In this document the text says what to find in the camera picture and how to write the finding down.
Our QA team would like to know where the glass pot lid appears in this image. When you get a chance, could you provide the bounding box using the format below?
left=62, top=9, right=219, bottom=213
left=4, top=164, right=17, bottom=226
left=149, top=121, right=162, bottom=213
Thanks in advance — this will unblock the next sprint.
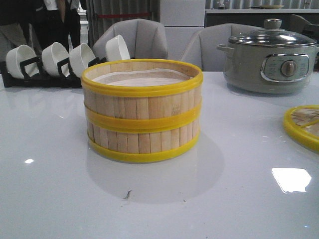
left=229, top=18, right=317, bottom=48

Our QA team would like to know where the right grey chair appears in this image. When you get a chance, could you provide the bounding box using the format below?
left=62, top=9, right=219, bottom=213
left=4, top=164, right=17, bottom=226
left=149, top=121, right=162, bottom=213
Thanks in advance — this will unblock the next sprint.
left=180, top=23, right=258, bottom=72

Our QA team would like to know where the dark counter cabinet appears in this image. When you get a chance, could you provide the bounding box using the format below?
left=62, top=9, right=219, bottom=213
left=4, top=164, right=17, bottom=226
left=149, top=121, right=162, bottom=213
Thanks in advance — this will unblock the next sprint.
left=204, top=9, right=319, bottom=29

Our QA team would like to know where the white bowl right upright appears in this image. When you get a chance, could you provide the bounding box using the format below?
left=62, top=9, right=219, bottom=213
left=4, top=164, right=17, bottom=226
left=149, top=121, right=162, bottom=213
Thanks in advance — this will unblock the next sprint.
left=105, top=34, right=130, bottom=61

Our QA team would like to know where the bamboo steamer basket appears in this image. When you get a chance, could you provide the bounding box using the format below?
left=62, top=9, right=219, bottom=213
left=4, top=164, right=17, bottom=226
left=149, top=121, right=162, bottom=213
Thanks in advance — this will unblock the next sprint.
left=87, top=119, right=200, bottom=163
left=81, top=59, right=203, bottom=133

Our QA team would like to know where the white cloth liner left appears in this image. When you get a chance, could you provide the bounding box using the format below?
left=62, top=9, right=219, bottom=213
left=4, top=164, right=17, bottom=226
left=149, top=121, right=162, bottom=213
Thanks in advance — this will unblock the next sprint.
left=93, top=68, right=192, bottom=87

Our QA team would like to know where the white bowl far left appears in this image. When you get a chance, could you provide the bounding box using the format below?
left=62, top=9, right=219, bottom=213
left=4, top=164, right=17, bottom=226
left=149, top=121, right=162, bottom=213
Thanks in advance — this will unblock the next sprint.
left=5, top=45, right=36, bottom=79

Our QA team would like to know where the black dish rack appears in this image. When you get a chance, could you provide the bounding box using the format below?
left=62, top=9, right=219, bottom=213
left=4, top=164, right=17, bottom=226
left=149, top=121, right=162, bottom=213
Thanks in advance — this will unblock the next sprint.
left=0, top=56, right=106, bottom=88

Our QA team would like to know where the grey electric cooking pot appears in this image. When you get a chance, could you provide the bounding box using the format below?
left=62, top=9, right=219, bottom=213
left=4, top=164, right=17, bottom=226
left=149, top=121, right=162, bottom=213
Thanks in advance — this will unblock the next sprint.
left=217, top=43, right=319, bottom=94

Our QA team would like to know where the red barrier belt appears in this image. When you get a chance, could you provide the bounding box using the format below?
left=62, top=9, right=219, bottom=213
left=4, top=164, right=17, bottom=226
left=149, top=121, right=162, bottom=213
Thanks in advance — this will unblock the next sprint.
left=97, top=12, right=152, bottom=19

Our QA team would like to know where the woven bamboo steamer lid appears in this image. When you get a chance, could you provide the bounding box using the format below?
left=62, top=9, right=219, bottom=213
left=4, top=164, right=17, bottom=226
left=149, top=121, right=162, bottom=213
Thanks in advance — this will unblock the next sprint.
left=283, top=105, right=319, bottom=152

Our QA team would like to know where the yellow plate on counter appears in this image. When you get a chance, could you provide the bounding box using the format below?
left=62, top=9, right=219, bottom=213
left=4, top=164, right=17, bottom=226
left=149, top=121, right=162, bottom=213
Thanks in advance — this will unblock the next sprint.
left=250, top=5, right=284, bottom=9

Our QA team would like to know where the grey chair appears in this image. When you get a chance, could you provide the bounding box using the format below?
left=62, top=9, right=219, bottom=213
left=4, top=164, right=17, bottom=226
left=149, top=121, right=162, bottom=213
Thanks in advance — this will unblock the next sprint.
left=180, top=23, right=258, bottom=72
left=93, top=19, right=168, bottom=59

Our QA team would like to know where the left grey chair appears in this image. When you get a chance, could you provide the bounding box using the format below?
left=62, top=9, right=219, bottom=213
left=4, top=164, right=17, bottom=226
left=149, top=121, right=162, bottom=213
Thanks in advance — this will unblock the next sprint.
left=93, top=19, right=168, bottom=59

